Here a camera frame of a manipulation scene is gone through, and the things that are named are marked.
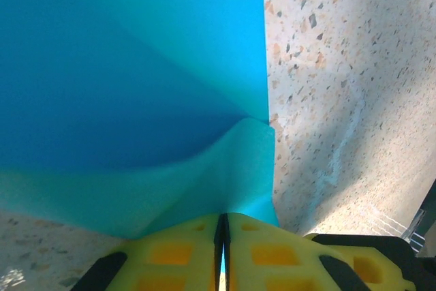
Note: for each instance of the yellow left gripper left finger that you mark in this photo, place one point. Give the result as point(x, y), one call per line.
point(153, 263)

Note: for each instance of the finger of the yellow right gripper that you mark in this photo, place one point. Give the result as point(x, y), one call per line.
point(391, 274)

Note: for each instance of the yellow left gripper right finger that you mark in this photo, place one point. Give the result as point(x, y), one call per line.
point(272, 270)

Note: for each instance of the blue paper sheet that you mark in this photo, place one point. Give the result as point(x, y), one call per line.
point(136, 66)

